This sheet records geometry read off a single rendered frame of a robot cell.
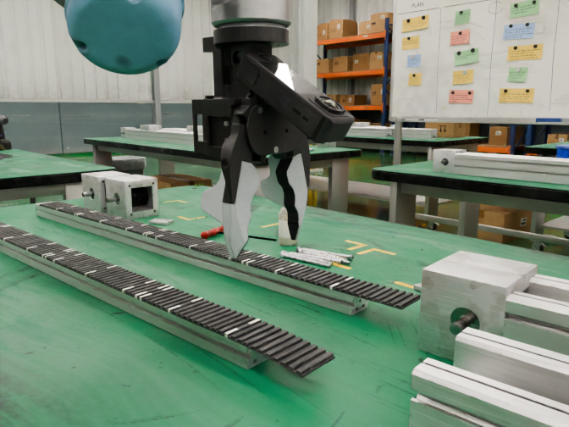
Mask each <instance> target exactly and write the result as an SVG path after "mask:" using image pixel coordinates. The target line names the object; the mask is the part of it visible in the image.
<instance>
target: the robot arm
mask: <svg viewBox="0 0 569 427"><path fill-rule="evenodd" d="M53 1H55V2H56V3H58V4H59V5H61V6H62V7H63V8H64V16H65V19H66V23H67V29H68V33H69V36H70V37H71V39H72V41H73V43H74V44H75V46H76V47H77V49H78V51H79V52H80V53H81V54H82V55H83V56H84V57H85V58H86V59H88V60H89V61H90V62H91V63H93V64H95V65H96V66H98V67H100V68H101V69H105V70H107V71H110V72H113V73H116V74H121V75H138V74H143V73H146V72H150V71H152V70H155V69H157V68H158V67H160V66H162V65H163V64H166V63H167V62H168V60H169V59H170V58H171V57H172V55H173V54H174V52H175V50H176V49H177V47H178V45H179V42H180V36H181V20H182V18H183V15H184V12H185V0H53ZM211 23H212V25H213V27H214V28H217V29H216V30H214V31H213V36H210V37H204V38H202V46H203V52H204V53H212V54H213V82H214V96H205V98H204V99H191V102H192V120H193V137H194V152H195V153H207V156H208V157H215V158H221V167H222V171H221V175H220V179H219V182H218V184H217V185H215V186H213V187H211V188H209V189H207V190H205V191H204V192H203V193H202V199H201V207H202V210H203V211H204V212H205V213H206V214H208V215H210V216H211V217H213V218H214V219H216V220H217V221H218V222H220V223H221V224H222V225H223V227H224V239H225V243H226V246H227V248H228V251H229V255H230V257H231V258H238V257H239V255H240V253H241V251H242V250H243V248H244V247H245V245H246V243H247V242H248V240H249V239H248V225H249V223H250V220H251V202H252V198H253V196H254V195H255V193H256V192H257V189H258V185H259V180H260V176H259V174H258V172H257V171H256V169H255V168H254V166H253V164H252V163H251V161H253V162H259V163H263V162H264V161H265V159H266V157H267V155H270V154H271V155H270V156H269V158H268V165H269V169H270V176H269V177H268V178H266V179H264V180H262V181H261V189H262V193H263V195H264V196H265V197H266V198H267V199H269V200H271V201H272V202H275V203H277V204H278V205H280V206H282V207H284V208H286V210H287V216H288V219H287V221H288V222H287V225H288V228H289V232H290V238H291V240H296V239H297V238H298V237H299V234H300V230H301V225H302V220H303V217H304V213H305V209H306V205H307V188H308V187H309V186H310V149H309V145H308V141H307V137H308V138H310V139H311V140H312V141H313V142H315V143H325V142H334V141H343V140H344V138H345V136H346V134H347V132H348V131H349V129H350V128H351V125H352V124H353V122H354V120H355V117H354V116H353V115H351V114H350V113H348V112H347V111H346V110H345V108H343V107H342V106H341V105H340V104H339V103H338V102H336V101H335V100H334V99H333V98H331V97H328V96H327V95H325V94H324V93H323V92H321V91H320V90H319V89H317V88H316V87H315V86H314V85H313V84H312V83H310V82H309V81H308V80H306V79H305V78H304V77H302V76H301V75H299V74H298V73H297V72H295V71H294V70H293V69H292V68H291V67H290V66H288V65H287V64H286V63H284V62H283V61H282V60H280V59H279V58H278V57H276V56H275V55H272V48H276V47H286V46H289V30H287V29H285V28H288V27H289V26H290V25H291V0H211ZM198 114H202V129H203V141H198V129H197V115H198Z"/></svg>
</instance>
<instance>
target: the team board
mask: <svg viewBox="0 0 569 427"><path fill-rule="evenodd" d="M389 121H391V122H395V139H394V159H393V165H399V164H401V137H402V122H436V123H486V124H524V125H569V0H394V14H393V36H392V57H391V77H390V99H389ZM415 219H421V220H427V221H431V222H436V223H441V224H446V225H454V226H458V223H459V220H455V219H446V218H440V217H435V216H431V215H426V214H420V213H415ZM478 230H482V231H487V232H492V233H496V234H501V235H506V236H515V237H520V238H524V239H529V240H534V241H542V242H548V243H552V244H557V245H562V246H567V247H569V239H564V238H559V237H553V236H544V235H540V234H534V233H529V232H524V231H519V230H510V229H505V228H500V227H494V226H489V225H481V224H478Z"/></svg>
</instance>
